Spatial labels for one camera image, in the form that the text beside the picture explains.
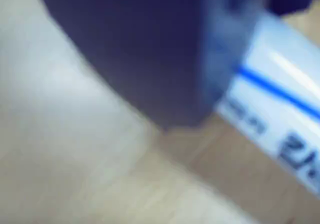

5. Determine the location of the blue capped white marker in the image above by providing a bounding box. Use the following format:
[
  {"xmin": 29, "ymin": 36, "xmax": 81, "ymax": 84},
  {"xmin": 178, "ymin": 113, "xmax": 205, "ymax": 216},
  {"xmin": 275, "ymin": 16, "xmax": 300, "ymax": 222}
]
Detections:
[{"xmin": 204, "ymin": 0, "xmax": 320, "ymax": 198}]

